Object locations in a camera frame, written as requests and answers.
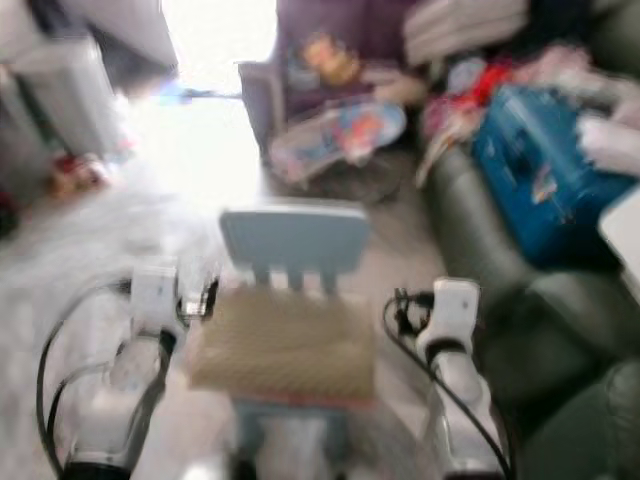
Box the yellow plush toy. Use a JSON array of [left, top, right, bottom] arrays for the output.
[[298, 32, 361, 86]]

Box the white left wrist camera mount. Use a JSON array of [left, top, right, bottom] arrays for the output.
[[130, 262, 183, 341]]

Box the purple armchair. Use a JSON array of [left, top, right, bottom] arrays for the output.
[[240, 0, 426, 156]]

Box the light blue child chair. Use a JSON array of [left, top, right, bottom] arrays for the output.
[[218, 205, 373, 480]]

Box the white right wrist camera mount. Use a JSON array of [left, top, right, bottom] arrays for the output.
[[416, 278, 481, 351]]

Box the white cloth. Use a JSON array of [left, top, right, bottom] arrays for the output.
[[575, 112, 640, 179]]

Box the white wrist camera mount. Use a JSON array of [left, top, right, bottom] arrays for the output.
[[130, 262, 183, 341], [416, 278, 481, 351]]

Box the beige pillow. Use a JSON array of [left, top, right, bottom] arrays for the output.
[[188, 285, 379, 406]]

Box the grey box appliance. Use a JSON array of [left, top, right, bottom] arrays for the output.
[[12, 38, 126, 161]]

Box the green leather sofa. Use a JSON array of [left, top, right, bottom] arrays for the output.
[[420, 0, 640, 480]]

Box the blue hard case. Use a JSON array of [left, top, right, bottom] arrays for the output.
[[472, 85, 640, 269]]

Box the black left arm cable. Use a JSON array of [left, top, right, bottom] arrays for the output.
[[35, 280, 131, 476]]

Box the red cloth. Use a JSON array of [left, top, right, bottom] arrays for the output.
[[455, 60, 516, 109]]

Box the small brown floor toy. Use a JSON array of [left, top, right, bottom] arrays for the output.
[[50, 155, 111, 199]]

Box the white flat board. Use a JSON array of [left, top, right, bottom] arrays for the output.
[[598, 185, 640, 279]]

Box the colourful baby bouncer seat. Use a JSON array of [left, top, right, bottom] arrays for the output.
[[268, 100, 409, 186]]

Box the white cushion stack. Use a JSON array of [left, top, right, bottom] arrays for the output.
[[402, 0, 531, 66]]

